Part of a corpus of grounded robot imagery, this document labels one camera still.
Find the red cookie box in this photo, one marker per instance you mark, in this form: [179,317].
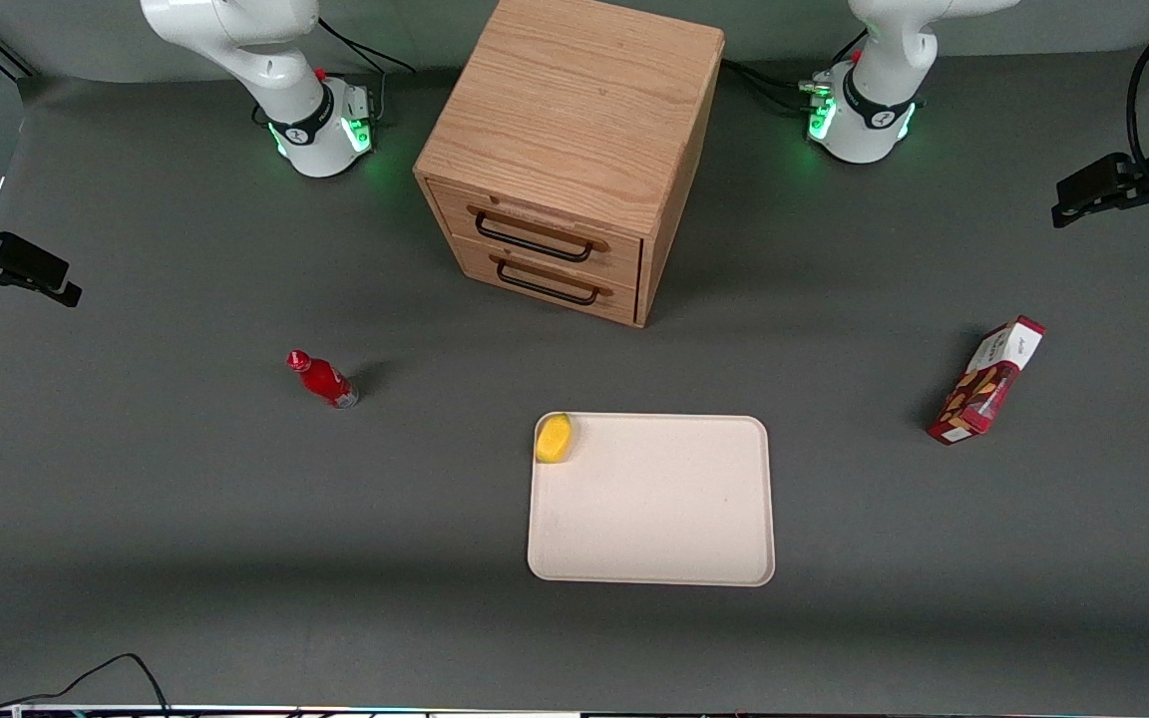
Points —
[985,384]

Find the yellow lemon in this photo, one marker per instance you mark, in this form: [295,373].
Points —
[554,439]

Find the red bottle with red cap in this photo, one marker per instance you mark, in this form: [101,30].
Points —
[327,382]

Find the beige plastic tray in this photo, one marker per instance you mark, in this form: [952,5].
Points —
[664,509]

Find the wooden two-drawer cabinet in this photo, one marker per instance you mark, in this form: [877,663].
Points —
[574,130]

